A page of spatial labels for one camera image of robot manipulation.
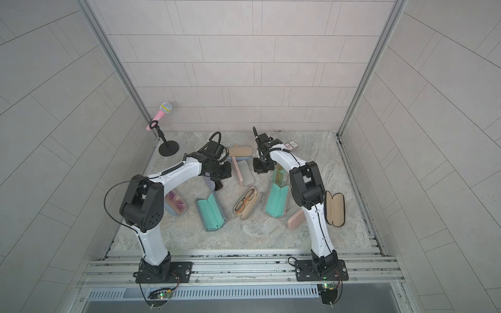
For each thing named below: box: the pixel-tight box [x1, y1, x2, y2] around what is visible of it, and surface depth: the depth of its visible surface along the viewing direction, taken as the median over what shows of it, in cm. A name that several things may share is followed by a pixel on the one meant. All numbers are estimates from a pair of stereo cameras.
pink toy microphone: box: [146, 101, 173, 132], surface depth 95 cm
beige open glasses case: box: [232, 185, 258, 221], surface depth 88 cm
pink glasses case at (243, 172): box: [232, 156, 256, 187], surface depth 98 cm
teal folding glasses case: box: [265, 181, 289, 218], surface depth 90 cm
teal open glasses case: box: [195, 191, 227, 232], surface depth 86 cm
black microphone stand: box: [148, 119, 180, 157], surface depth 110 cm
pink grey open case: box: [279, 204, 306, 231], surface depth 80 cm
